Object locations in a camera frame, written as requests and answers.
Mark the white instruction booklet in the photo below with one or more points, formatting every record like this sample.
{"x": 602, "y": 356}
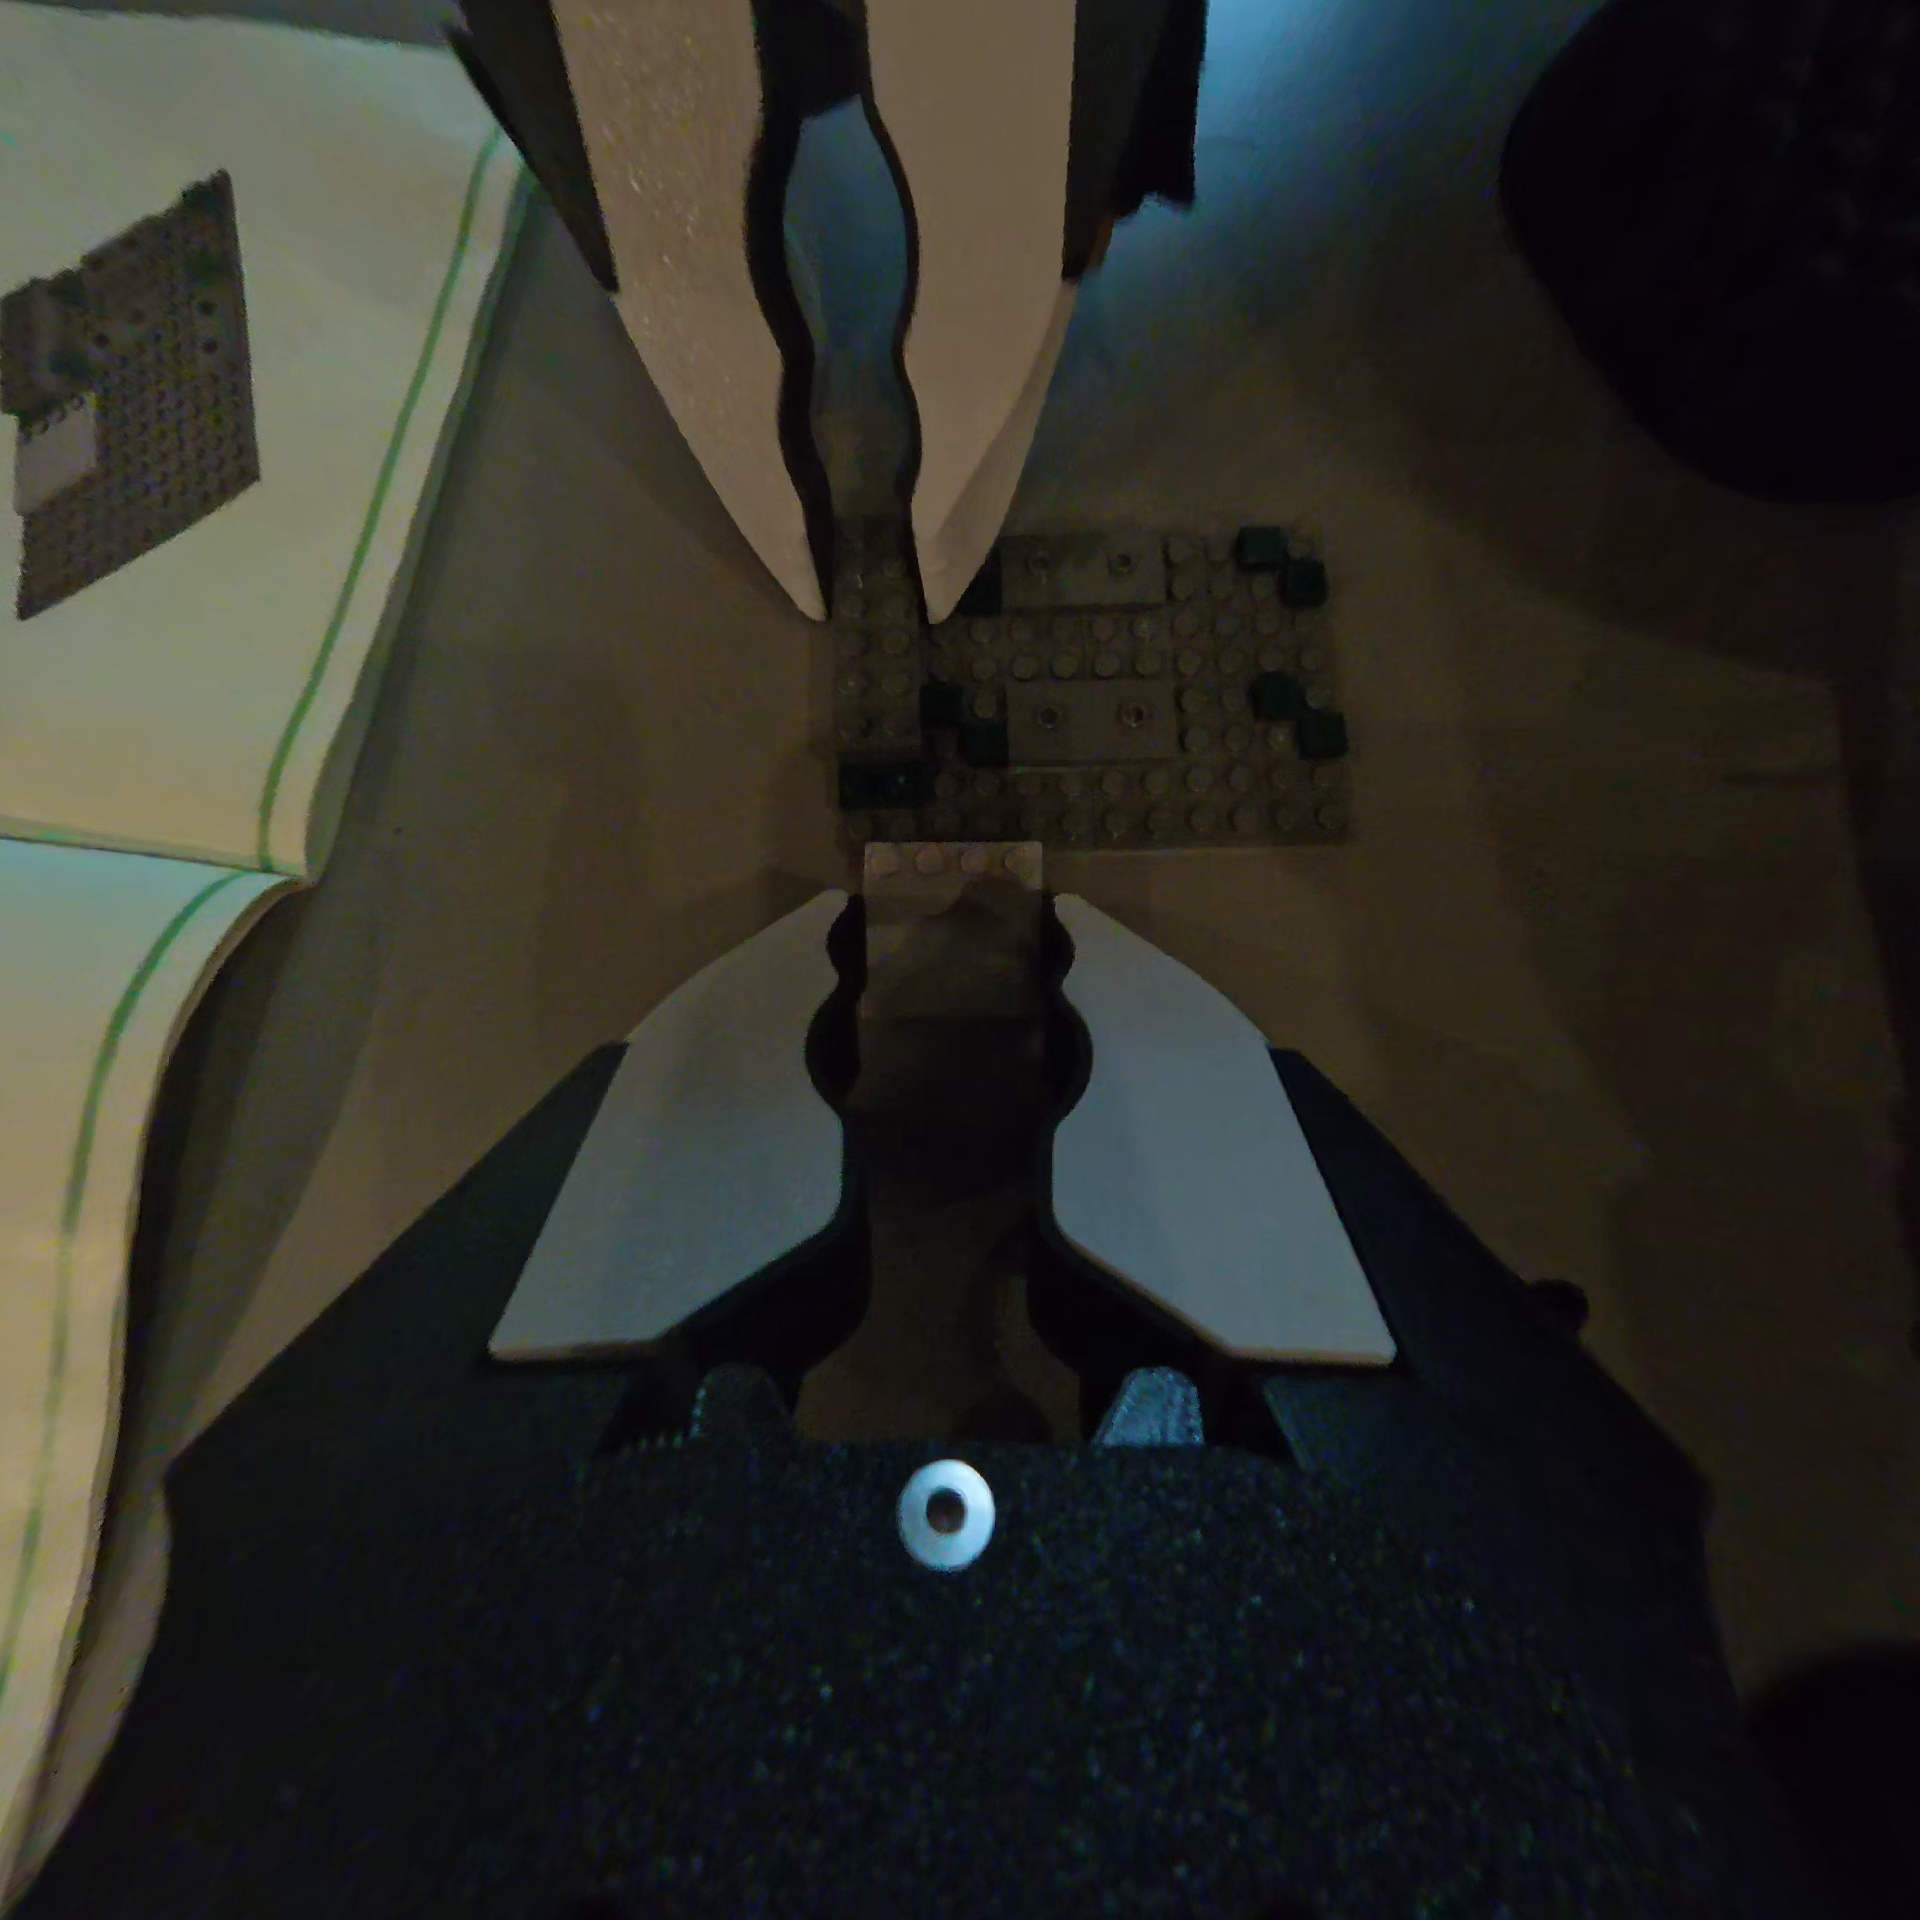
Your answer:
{"x": 224, "y": 675}

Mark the light grey square plate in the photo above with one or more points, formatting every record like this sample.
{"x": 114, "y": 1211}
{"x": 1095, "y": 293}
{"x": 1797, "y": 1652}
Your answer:
{"x": 954, "y": 900}

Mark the grey long building brick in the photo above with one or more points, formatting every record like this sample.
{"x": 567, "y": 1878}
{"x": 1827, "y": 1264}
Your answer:
{"x": 879, "y": 675}

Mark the black honeycomb cushion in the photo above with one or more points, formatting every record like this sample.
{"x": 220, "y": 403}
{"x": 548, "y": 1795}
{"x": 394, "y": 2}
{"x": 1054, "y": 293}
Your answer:
{"x": 1725, "y": 225}

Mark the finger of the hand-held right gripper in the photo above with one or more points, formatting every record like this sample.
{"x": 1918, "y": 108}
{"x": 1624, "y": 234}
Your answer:
{"x": 676, "y": 225}
{"x": 991, "y": 225}

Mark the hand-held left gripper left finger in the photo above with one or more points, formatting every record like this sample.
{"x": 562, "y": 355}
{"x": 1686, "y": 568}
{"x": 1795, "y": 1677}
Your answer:
{"x": 691, "y": 1185}

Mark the grey studded building baseplate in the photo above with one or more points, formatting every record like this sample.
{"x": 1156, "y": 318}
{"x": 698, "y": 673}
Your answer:
{"x": 1142, "y": 644}

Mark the dark green two-stud brick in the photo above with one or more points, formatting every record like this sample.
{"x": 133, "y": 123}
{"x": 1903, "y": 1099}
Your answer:
{"x": 884, "y": 781}

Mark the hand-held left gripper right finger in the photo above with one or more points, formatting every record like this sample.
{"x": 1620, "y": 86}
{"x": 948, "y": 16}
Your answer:
{"x": 1215, "y": 1185}

